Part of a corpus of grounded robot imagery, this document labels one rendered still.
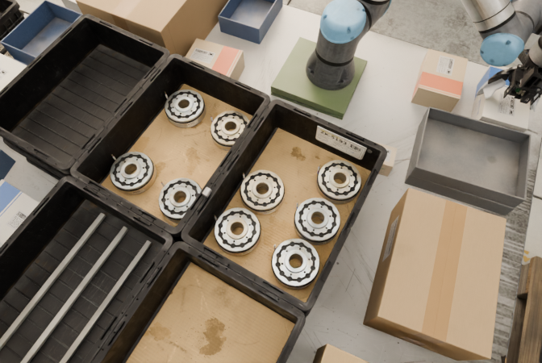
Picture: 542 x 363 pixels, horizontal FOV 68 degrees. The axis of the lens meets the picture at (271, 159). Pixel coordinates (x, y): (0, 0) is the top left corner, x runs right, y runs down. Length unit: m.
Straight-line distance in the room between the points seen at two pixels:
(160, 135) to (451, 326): 0.79
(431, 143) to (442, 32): 1.49
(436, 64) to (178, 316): 1.00
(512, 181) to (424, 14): 1.63
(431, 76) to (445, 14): 1.45
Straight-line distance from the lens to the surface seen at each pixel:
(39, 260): 1.06
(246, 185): 0.94
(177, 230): 0.85
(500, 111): 1.28
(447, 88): 1.29
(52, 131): 1.20
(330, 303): 1.04
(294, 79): 1.26
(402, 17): 2.63
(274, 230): 0.93
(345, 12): 1.15
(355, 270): 1.06
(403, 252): 0.93
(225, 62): 1.27
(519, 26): 1.00
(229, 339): 0.90
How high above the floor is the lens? 1.72
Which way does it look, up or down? 62 degrees down
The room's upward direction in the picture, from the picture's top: 2 degrees counter-clockwise
